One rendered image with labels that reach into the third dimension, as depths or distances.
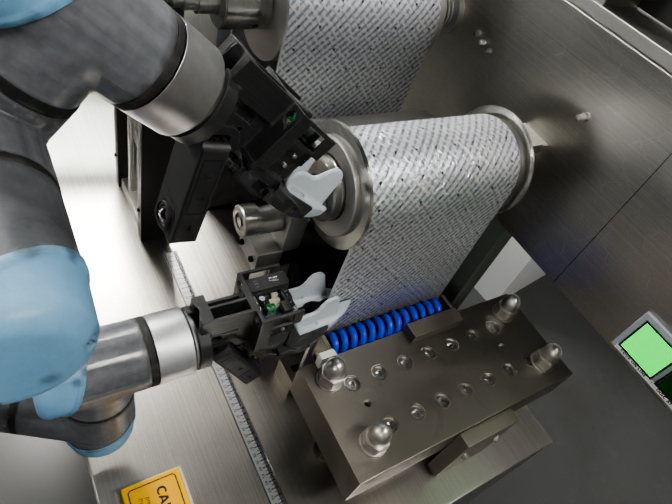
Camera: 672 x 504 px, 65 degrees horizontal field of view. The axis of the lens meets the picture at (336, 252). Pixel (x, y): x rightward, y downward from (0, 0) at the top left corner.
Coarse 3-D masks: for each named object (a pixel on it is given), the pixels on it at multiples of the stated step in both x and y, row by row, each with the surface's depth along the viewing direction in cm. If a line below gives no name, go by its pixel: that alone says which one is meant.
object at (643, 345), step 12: (648, 324) 65; (636, 336) 66; (648, 336) 65; (624, 348) 68; (636, 348) 66; (648, 348) 65; (660, 348) 64; (636, 360) 67; (648, 360) 65; (660, 360) 64; (648, 372) 66
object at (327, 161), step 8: (320, 160) 56; (328, 160) 56; (336, 160) 56; (312, 168) 58; (320, 168) 56; (328, 168) 55; (344, 184) 56; (336, 192) 55; (344, 192) 56; (328, 200) 56; (336, 200) 56; (344, 200) 56; (328, 208) 57; (336, 208) 56; (320, 216) 58; (328, 216) 57; (336, 216) 58
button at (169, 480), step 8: (168, 472) 65; (176, 472) 65; (144, 480) 64; (152, 480) 64; (160, 480) 64; (168, 480) 65; (176, 480) 65; (128, 488) 63; (136, 488) 63; (144, 488) 63; (152, 488) 64; (160, 488) 64; (168, 488) 64; (176, 488) 64; (184, 488) 65; (128, 496) 62; (136, 496) 62; (144, 496) 63; (152, 496) 63; (160, 496) 63; (168, 496) 63; (176, 496) 64; (184, 496) 64
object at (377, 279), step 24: (408, 240) 64; (432, 240) 68; (456, 240) 71; (360, 264) 63; (384, 264) 66; (408, 264) 70; (432, 264) 73; (456, 264) 78; (336, 288) 65; (360, 288) 68; (384, 288) 72; (408, 288) 76; (432, 288) 80; (360, 312) 74; (384, 312) 78
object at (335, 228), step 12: (336, 144) 55; (336, 156) 56; (348, 156) 54; (348, 168) 54; (348, 180) 55; (348, 192) 55; (360, 192) 54; (348, 204) 56; (348, 216) 56; (324, 228) 61; (336, 228) 59; (348, 228) 57
